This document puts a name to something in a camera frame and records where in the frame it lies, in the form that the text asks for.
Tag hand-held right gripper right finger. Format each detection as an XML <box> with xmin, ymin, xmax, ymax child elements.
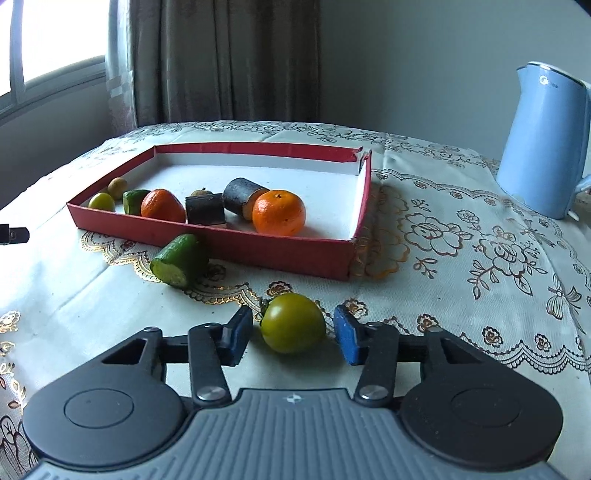
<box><xmin>333</xmin><ymin>304</ymin><xmax>502</xmax><ymax>409</ymax></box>

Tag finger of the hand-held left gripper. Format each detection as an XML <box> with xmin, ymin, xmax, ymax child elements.
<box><xmin>0</xmin><ymin>224</ymin><xmax>31</xmax><ymax>246</ymax></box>

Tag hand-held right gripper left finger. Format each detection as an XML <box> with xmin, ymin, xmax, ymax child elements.
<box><xmin>97</xmin><ymin>305</ymin><xmax>254</xmax><ymax>407</ymax></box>

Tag green tomato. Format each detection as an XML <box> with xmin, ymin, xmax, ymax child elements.
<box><xmin>259</xmin><ymin>292</ymin><xmax>328</xmax><ymax>354</ymax></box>

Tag red cardboard tray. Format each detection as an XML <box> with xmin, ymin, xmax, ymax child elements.
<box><xmin>67</xmin><ymin>142</ymin><xmax>374</xmax><ymax>281</ymax></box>

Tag dark eggplant piece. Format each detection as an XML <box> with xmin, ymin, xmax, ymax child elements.
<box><xmin>222</xmin><ymin>177</ymin><xmax>271</xmax><ymax>221</ymax></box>

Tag orange tangerine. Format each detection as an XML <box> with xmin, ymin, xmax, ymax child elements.
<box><xmin>141</xmin><ymin>188</ymin><xmax>187</xmax><ymax>223</ymax></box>
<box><xmin>252</xmin><ymin>189</ymin><xmax>307</xmax><ymax>236</ymax></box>

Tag yellow-green lime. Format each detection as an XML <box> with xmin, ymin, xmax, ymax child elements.
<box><xmin>88</xmin><ymin>192</ymin><xmax>117</xmax><ymax>213</ymax></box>

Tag green cucumber piece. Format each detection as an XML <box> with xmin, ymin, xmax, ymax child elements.
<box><xmin>122</xmin><ymin>189</ymin><xmax>152</xmax><ymax>215</ymax></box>
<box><xmin>150</xmin><ymin>233</ymin><xmax>209</xmax><ymax>291</ymax></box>

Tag dark sugarcane piece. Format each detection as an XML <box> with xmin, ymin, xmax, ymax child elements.
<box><xmin>185</xmin><ymin>193</ymin><xmax>228</xmax><ymax>228</ymax></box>

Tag sheer patterned curtain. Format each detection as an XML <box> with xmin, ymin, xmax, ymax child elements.
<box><xmin>104</xmin><ymin>0</ymin><xmax>139</xmax><ymax>139</ymax></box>

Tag window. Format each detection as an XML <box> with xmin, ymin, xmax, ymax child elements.
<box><xmin>0</xmin><ymin>0</ymin><xmax>110</xmax><ymax>126</ymax></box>

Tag brown curtain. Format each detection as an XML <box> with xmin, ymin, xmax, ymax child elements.
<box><xmin>131</xmin><ymin>0</ymin><xmax>321</xmax><ymax>128</ymax></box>

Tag blue electric kettle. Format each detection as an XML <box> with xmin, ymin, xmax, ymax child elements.
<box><xmin>496</xmin><ymin>61</ymin><xmax>591</xmax><ymax>220</ymax></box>

